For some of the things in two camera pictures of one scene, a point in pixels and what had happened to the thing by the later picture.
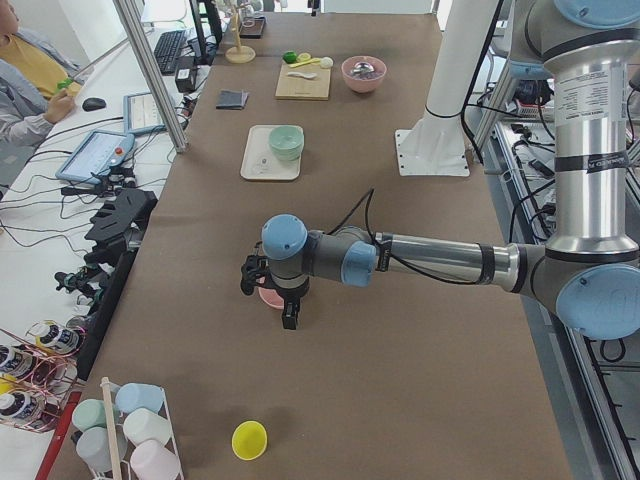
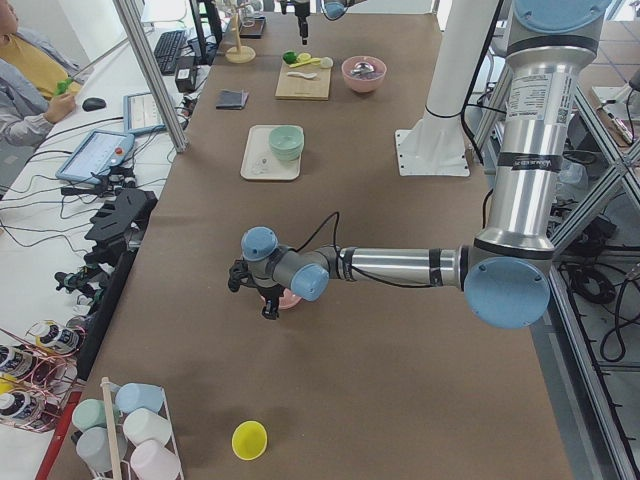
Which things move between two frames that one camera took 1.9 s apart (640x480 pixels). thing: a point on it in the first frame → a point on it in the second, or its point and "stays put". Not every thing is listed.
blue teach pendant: [96, 156] stays put
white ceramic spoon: [308, 76] stays put
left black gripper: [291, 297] → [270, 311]
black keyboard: [167, 51] stays put
